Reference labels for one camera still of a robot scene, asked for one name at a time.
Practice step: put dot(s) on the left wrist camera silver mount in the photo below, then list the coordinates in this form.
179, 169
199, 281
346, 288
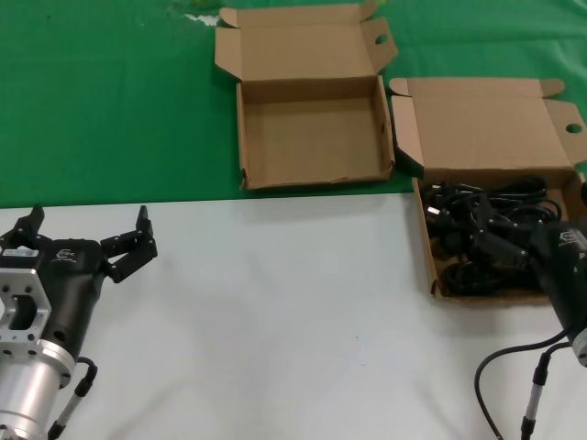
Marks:
39, 302

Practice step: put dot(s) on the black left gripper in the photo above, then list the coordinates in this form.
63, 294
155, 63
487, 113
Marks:
73, 293

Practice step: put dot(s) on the cardboard box with torn corner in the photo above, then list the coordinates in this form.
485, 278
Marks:
312, 137

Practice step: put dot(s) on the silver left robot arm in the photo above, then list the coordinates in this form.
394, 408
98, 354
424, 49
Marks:
27, 389

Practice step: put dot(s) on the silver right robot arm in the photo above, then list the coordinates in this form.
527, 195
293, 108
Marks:
581, 348

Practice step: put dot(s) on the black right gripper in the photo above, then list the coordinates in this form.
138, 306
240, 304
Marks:
564, 275

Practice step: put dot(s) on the intact open cardboard box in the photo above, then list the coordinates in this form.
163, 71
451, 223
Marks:
481, 133

